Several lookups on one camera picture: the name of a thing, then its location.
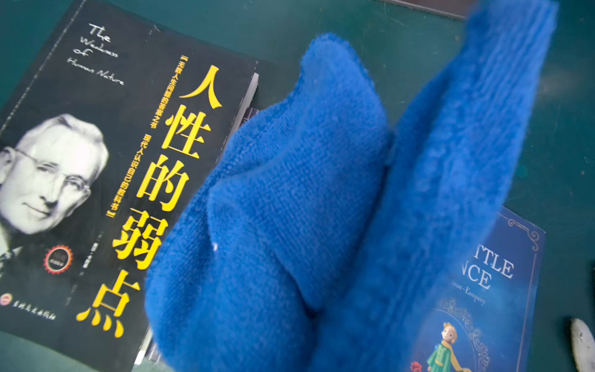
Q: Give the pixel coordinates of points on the blue little prince book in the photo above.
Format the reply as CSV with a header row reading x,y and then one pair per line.
x,y
483,320

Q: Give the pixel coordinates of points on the white cotton work glove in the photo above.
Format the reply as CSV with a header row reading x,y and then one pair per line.
x,y
582,346

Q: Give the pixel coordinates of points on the black portrait cover book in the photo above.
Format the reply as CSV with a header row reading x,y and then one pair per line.
x,y
103,145

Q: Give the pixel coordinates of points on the purple book yellow label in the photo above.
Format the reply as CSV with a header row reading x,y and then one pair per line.
x,y
149,351

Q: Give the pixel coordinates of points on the pink blossom artificial tree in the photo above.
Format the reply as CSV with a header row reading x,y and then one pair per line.
x,y
454,9

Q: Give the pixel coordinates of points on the blue microfibre cloth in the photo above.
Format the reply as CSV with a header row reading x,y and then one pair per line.
x,y
320,238

